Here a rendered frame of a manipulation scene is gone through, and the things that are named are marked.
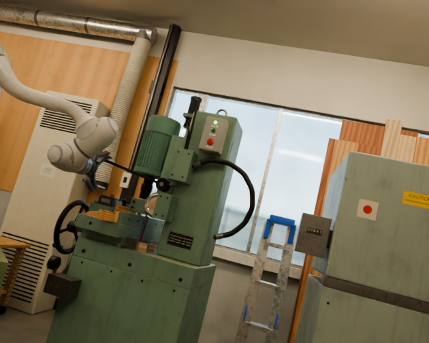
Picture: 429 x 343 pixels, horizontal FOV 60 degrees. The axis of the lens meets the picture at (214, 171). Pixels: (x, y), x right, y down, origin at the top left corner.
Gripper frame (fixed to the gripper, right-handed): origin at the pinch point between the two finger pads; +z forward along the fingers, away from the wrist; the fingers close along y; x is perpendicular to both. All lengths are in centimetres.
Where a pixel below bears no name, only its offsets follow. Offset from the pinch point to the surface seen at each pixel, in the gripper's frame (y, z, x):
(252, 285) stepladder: -32, 72, -79
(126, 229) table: -20.5, -4.7, -23.1
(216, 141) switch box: 32, -3, -48
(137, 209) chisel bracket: -11.0, 10.4, -17.5
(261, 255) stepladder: -13, 75, -78
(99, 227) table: -23.2, -13.6, -14.5
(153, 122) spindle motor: 32.9, 5.9, -10.0
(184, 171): 13.2, -5.0, -39.3
